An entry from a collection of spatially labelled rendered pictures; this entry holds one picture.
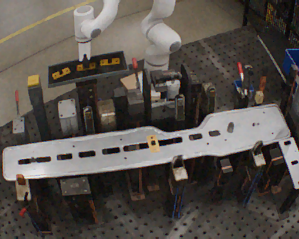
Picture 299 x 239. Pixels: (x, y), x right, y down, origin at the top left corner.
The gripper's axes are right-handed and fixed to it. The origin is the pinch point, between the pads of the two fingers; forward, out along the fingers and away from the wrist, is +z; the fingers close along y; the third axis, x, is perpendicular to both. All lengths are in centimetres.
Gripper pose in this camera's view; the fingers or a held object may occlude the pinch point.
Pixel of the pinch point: (86, 62)
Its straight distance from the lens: 182.0
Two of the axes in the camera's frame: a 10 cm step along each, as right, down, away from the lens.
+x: 9.9, -0.9, 1.0
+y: 1.3, 7.6, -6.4
